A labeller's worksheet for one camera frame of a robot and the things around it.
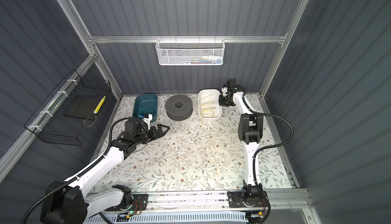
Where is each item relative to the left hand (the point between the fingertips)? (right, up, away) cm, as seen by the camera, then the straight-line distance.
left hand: (164, 129), depth 82 cm
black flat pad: (-40, +13, -6) cm, 43 cm away
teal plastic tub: (-22, +15, +33) cm, 43 cm away
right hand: (+35, +15, +23) cm, 45 cm away
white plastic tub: (+33, +10, +26) cm, 43 cm away
